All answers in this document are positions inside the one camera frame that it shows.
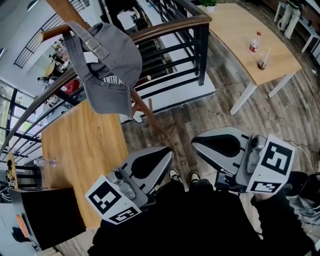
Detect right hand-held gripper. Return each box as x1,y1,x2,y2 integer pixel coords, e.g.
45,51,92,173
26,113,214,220
191,127,297,195

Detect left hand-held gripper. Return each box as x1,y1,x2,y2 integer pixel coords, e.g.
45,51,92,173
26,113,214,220
84,146,174,226

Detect grey baseball cap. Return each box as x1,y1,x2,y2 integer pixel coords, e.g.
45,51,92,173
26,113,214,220
62,21,143,120

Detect wooden coat rack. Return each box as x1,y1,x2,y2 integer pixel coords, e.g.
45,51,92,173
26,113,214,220
37,0,176,151

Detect person's right forearm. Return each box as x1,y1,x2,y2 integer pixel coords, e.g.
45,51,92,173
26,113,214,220
250,183,317,256

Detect person's left forearm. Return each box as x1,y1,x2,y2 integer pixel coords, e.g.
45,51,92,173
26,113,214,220
87,212,151,256

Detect person's left shoe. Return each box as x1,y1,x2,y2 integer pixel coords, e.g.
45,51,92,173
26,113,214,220
168,167,185,185

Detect person's shoe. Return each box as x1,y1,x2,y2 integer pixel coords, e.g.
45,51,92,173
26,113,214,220
168,167,185,185
189,171,202,185

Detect person's right shoe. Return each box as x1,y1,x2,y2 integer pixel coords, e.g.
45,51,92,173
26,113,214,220
189,171,202,185

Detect brown wooden table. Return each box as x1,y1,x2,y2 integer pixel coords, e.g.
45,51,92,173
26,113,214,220
41,99,130,230

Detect glass cup with dark drink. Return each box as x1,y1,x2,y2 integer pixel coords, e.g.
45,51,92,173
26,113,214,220
257,53,268,71

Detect black bag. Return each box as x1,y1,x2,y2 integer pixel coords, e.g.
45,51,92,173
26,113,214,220
286,171,320,203

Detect clear plastic bottle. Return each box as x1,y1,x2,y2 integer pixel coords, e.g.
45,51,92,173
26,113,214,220
33,157,57,168

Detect black and grey cabinet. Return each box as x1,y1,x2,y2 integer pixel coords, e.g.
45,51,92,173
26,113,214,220
9,186,87,252

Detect red label plastic bottle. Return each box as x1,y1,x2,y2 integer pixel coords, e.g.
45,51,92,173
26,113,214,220
249,31,262,53

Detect dark staircase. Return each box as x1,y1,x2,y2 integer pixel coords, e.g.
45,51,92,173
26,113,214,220
104,0,176,81

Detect light wooden white-legged table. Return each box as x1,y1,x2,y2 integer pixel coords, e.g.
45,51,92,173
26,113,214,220
208,2,303,116

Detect dark wood metal railing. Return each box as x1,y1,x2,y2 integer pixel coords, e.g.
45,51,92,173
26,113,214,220
0,0,213,163

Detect small round wooden table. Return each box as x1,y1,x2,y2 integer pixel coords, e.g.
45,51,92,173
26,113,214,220
6,152,20,190

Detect orange oval pad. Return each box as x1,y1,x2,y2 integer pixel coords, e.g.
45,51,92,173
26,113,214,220
16,213,30,239

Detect green potted plant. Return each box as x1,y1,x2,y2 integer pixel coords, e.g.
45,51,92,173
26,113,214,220
199,0,219,13

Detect white table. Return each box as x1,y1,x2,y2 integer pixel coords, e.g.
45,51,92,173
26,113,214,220
273,0,320,54

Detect large glass window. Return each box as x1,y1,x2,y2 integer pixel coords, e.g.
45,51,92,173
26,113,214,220
0,79,45,161

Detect black metal balcony railing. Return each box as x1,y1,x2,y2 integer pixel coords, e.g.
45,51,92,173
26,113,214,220
13,0,91,70

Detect white floor cable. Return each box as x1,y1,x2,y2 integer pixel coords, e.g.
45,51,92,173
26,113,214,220
284,139,316,174

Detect black floor cable bundle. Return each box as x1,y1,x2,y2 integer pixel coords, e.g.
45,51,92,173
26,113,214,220
297,202,320,227

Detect tangle of thin cables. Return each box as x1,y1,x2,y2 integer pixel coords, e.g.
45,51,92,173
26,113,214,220
0,179,13,204

